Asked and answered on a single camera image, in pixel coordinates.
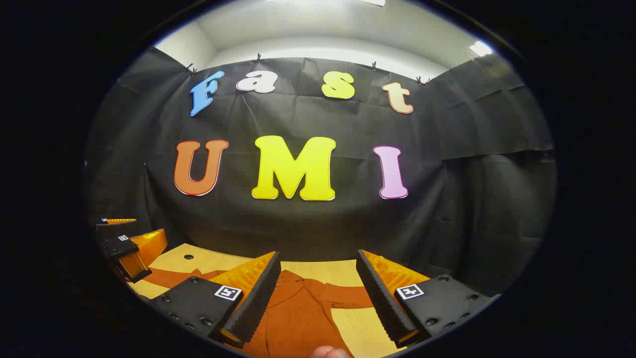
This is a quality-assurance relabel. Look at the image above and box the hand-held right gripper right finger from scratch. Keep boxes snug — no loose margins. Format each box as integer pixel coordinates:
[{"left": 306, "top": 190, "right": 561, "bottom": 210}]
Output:
[{"left": 356, "top": 249, "right": 501, "bottom": 349}]

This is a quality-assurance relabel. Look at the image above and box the orange button shirt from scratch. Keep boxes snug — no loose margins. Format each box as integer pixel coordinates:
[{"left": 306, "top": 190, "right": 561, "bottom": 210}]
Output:
[{"left": 143, "top": 268, "right": 374, "bottom": 358}]

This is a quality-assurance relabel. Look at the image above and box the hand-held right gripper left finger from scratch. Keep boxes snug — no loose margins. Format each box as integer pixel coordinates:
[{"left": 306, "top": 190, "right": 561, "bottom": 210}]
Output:
[{"left": 148, "top": 251, "right": 281, "bottom": 349}]

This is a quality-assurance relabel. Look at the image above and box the black backdrop cloth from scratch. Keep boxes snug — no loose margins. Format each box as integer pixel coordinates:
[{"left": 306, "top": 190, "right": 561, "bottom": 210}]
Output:
[{"left": 84, "top": 47, "right": 557, "bottom": 299}]

